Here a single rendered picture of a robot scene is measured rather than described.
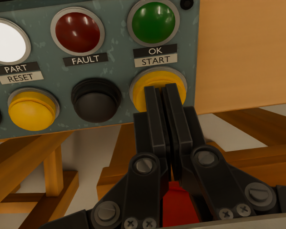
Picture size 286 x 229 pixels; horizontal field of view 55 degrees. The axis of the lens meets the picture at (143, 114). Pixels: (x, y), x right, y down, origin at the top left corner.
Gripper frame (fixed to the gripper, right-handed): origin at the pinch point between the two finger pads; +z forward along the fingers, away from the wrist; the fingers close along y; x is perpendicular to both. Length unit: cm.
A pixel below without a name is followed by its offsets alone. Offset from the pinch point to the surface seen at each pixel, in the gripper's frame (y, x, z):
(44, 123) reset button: -6.4, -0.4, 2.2
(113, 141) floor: -14, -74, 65
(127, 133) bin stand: -4.6, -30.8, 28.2
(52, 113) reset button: -5.9, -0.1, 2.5
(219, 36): 4.5, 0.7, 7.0
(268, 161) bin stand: 12.1, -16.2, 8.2
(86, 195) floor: -29, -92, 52
